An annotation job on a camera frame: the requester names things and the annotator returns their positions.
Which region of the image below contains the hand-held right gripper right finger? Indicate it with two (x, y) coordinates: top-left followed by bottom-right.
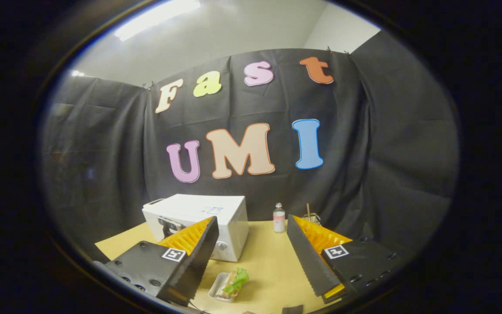
(287, 215), (402, 304)

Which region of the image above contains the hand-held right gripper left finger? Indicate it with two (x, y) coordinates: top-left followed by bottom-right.
(103, 216), (220, 307)

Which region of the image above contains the lettuce sandwich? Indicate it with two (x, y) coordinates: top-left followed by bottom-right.
(216, 267), (250, 299)

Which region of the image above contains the white microwave oven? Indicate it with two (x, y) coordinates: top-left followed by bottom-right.
(142, 194), (249, 262)

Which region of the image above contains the white plastic tray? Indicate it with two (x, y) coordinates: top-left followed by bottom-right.
(208, 272), (245, 303)

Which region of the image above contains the clear bottle with pink label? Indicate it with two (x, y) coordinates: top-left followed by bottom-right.
(273, 202), (286, 233)

